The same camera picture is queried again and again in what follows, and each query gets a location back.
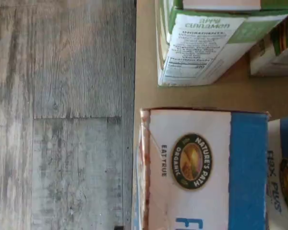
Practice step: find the black metal shelving rack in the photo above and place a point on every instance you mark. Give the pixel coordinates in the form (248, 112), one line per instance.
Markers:
(146, 48)

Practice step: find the blue white flax oatmeal box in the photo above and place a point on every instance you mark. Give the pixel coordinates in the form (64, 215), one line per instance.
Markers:
(285, 143)
(194, 191)

